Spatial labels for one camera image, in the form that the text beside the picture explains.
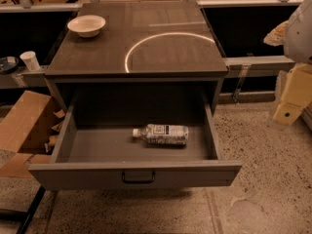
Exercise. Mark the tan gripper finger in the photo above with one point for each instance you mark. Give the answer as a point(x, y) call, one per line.
point(276, 36)

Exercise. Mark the clear plastic water bottle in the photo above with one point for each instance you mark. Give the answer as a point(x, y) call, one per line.
point(163, 134)

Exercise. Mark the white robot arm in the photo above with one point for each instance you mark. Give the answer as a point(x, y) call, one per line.
point(294, 34)

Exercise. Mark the open grey top drawer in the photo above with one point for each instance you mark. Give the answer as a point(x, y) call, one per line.
point(96, 144)

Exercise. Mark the white ceramic bowl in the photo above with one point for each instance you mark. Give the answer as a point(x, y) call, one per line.
point(87, 26)

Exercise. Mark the white paper cup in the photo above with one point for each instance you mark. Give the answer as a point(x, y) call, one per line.
point(30, 60)

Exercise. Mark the brown cardboard box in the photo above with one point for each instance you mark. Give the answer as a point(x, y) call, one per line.
point(30, 131)

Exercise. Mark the dark round dish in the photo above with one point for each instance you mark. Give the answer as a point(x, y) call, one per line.
point(8, 65)

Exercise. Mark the black drawer handle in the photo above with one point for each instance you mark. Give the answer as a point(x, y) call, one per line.
point(138, 177)

